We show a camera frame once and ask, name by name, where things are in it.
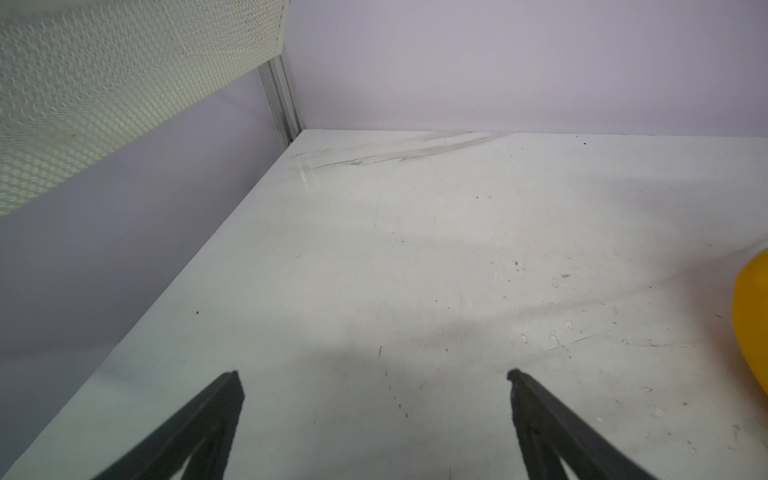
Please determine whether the white perforated metal shelf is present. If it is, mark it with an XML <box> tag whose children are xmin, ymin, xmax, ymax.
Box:
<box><xmin>1</xmin><ymin>1</ymin><xmax>289</xmax><ymax>214</ymax></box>

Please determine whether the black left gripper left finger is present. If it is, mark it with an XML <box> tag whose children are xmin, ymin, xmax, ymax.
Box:
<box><xmin>96</xmin><ymin>371</ymin><xmax>245</xmax><ymax>480</ymax></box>

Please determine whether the aluminium frame post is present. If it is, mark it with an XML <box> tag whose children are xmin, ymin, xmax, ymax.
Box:
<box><xmin>258</xmin><ymin>55</ymin><xmax>304</xmax><ymax>148</ymax></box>

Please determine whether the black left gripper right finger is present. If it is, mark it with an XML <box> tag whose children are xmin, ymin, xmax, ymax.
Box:
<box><xmin>507</xmin><ymin>369</ymin><xmax>654</xmax><ymax>480</ymax></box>

